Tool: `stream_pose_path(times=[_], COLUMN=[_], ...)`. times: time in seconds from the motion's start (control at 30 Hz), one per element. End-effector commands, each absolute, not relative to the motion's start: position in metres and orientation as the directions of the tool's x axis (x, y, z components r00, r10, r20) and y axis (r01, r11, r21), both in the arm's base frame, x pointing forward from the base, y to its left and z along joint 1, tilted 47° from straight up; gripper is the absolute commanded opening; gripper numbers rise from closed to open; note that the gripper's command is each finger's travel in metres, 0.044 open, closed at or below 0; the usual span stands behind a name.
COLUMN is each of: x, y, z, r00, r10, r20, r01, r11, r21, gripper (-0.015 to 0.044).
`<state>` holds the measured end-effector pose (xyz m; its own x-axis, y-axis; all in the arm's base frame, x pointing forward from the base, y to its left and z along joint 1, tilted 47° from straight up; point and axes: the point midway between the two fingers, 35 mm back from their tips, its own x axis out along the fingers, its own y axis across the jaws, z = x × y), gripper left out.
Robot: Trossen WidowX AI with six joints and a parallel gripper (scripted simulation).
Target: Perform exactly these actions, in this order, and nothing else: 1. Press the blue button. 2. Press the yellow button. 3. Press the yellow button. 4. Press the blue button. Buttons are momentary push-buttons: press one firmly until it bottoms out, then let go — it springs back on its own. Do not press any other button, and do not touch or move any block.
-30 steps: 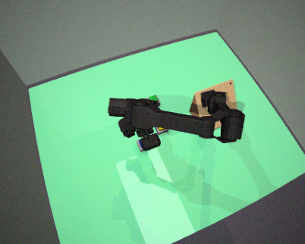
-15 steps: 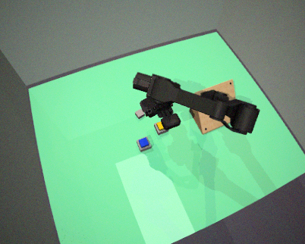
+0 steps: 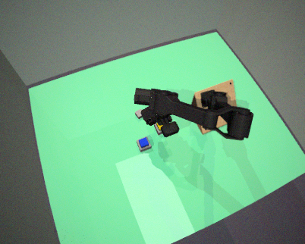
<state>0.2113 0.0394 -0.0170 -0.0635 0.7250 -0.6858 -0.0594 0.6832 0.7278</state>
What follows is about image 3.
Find blue button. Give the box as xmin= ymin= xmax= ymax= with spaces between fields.
xmin=137 ymin=136 xmax=151 ymax=152

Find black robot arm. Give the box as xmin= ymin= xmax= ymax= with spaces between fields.
xmin=134 ymin=88 xmax=253 ymax=141

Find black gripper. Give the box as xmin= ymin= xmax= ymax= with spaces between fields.
xmin=156 ymin=115 xmax=179 ymax=137

